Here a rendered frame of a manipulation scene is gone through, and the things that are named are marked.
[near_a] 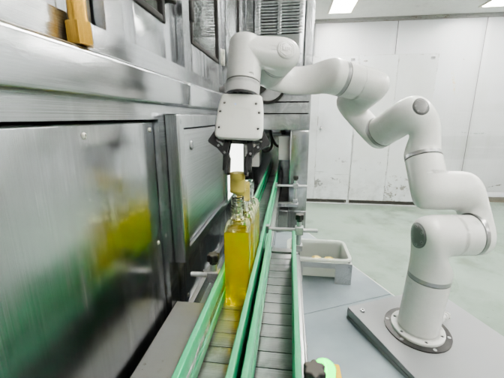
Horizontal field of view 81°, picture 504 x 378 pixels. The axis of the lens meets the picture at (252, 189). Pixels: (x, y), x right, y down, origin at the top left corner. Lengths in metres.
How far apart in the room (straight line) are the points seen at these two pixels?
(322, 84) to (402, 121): 0.21
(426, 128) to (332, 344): 0.58
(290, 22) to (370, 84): 1.10
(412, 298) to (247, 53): 0.68
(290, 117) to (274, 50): 1.09
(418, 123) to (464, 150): 4.87
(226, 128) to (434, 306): 0.63
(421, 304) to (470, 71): 5.00
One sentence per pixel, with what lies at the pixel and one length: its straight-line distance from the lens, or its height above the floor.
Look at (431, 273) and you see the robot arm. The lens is 0.80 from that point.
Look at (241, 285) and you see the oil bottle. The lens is 0.71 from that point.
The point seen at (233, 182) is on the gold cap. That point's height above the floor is 1.18.
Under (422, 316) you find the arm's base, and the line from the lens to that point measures 0.86.
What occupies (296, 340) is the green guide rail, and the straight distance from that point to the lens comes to 0.53.
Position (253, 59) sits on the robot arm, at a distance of 0.67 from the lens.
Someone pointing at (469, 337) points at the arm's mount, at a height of 0.77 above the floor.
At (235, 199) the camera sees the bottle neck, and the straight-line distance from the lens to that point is 0.64.
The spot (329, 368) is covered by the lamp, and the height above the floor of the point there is 0.85.
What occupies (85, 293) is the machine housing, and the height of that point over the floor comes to 1.08.
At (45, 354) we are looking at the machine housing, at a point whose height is 1.05.
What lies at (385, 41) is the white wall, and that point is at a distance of 5.27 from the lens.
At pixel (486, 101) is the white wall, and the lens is 5.75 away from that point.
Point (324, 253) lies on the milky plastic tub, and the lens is 1.22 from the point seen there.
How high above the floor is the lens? 1.31
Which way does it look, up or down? 14 degrees down
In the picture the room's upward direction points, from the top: straight up
